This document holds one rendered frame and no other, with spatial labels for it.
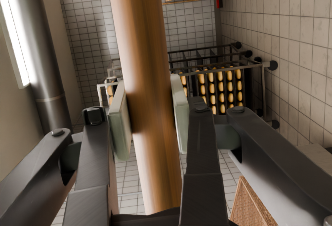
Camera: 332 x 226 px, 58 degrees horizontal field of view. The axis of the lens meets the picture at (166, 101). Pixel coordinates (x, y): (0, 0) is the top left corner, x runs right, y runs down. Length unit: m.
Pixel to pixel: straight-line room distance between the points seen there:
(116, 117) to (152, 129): 0.04
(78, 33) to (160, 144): 5.18
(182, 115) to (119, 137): 0.04
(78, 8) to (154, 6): 5.16
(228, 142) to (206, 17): 5.16
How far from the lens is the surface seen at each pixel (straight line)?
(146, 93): 0.18
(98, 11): 5.27
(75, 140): 0.16
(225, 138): 0.15
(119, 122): 0.16
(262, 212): 1.79
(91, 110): 0.16
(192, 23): 5.27
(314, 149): 2.34
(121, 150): 0.17
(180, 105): 0.16
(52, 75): 3.38
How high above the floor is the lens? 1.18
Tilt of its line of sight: 1 degrees down
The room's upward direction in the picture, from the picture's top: 97 degrees counter-clockwise
